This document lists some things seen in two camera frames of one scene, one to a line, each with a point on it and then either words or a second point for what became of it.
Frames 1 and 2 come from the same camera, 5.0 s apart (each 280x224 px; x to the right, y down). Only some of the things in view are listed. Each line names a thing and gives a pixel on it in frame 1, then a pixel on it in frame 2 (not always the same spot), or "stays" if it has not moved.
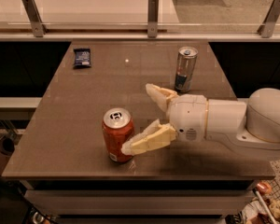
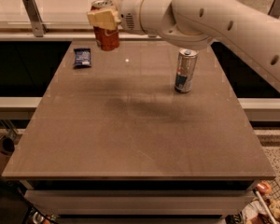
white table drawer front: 140,203 stays
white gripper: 189,117 -> 130,12
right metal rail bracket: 267,26 stays
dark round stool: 0,155 stays
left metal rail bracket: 38,27 stays
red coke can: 118,126 -> 106,38
